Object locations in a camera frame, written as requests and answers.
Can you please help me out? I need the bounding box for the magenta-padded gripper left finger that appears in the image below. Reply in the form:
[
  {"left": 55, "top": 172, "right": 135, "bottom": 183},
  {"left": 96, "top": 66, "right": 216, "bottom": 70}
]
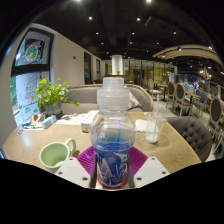
[{"left": 54, "top": 145, "right": 100, "bottom": 190}]

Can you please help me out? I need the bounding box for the group of dining chairs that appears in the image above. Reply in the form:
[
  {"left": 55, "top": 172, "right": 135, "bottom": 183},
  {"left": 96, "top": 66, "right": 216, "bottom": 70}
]
[{"left": 146, "top": 78, "right": 224, "bottom": 154}]

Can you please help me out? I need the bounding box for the group of ceiling lights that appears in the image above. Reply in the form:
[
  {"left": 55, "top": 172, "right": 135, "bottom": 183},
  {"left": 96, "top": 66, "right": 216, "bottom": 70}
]
[{"left": 74, "top": 0, "right": 214, "bottom": 51}]

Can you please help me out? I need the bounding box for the white printed leaflet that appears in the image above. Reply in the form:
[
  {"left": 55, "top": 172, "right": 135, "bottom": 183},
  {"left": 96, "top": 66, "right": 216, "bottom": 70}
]
[{"left": 56, "top": 113, "right": 89, "bottom": 126}]

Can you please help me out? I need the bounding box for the pale green mug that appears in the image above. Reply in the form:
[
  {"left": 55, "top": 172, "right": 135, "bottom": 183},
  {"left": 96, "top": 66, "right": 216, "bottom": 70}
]
[{"left": 38, "top": 137, "right": 77, "bottom": 175}]

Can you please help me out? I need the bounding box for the blue and white flat box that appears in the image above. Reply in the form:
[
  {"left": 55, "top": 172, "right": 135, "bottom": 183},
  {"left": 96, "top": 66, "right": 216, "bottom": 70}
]
[{"left": 21, "top": 118, "right": 33, "bottom": 128}]

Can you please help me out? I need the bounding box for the tree-shaped window sticker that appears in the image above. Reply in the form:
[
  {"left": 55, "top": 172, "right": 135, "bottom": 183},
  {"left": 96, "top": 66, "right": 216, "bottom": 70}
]
[{"left": 24, "top": 73, "right": 40, "bottom": 101}]

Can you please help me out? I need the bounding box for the green potted plant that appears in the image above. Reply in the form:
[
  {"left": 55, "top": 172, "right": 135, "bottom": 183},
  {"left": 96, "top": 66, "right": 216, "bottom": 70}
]
[{"left": 32, "top": 77, "right": 81, "bottom": 118}]

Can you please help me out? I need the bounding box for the clear blue-labelled water bottle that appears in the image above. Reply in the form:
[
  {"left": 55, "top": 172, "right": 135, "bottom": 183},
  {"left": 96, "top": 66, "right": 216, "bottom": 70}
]
[{"left": 89, "top": 77, "right": 137, "bottom": 190}]

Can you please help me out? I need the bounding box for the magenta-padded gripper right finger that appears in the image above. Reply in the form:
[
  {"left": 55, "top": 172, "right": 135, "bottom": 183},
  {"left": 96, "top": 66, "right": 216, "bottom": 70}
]
[{"left": 127, "top": 146, "right": 171, "bottom": 189}]

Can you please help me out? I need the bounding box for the grey curved sofa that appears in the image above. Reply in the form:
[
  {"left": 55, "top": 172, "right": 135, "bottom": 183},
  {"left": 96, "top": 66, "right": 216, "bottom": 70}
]
[{"left": 59, "top": 83, "right": 155, "bottom": 115}]

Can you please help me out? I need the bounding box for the dark grey tufted armchair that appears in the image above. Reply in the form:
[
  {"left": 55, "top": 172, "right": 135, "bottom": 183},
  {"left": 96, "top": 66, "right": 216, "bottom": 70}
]
[{"left": 166, "top": 115, "right": 214, "bottom": 164}]

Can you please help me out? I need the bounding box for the small light blue box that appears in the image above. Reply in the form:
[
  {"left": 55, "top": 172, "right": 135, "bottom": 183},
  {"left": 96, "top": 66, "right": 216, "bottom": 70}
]
[{"left": 41, "top": 114, "right": 58, "bottom": 130}]

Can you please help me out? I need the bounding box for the pill blister pack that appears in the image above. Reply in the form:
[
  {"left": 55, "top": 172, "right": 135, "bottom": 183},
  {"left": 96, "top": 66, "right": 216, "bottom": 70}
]
[{"left": 16, "top": 123, "right": 24, "bottom": 136}]

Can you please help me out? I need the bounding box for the round colourful window sticker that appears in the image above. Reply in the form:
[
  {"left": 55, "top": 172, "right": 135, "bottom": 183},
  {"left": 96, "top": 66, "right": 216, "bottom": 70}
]
[{"left": 24, "top": 42, "right": 41, "bottom": 64}]

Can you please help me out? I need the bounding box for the white napkin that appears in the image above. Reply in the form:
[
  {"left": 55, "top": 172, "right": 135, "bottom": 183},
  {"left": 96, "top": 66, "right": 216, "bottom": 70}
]
[{"left": 134, "top": 118, "right": 149, "bottom": 133}]

